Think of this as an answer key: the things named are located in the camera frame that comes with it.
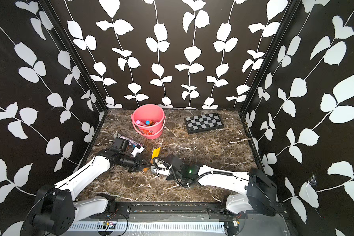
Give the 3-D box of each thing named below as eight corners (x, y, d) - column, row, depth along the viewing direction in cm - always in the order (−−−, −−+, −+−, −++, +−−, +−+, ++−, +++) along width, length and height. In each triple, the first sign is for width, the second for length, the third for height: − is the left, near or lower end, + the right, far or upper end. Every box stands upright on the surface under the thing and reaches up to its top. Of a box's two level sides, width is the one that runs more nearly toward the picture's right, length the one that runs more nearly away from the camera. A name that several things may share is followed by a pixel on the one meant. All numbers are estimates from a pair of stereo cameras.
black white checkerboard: (187, 134, 108) (188, 131, 105) (183, 120, 117) (183, 117, 114) (222, 128, 112) (223, 125, 109) (216, 115, 121) (217, 112, 118)
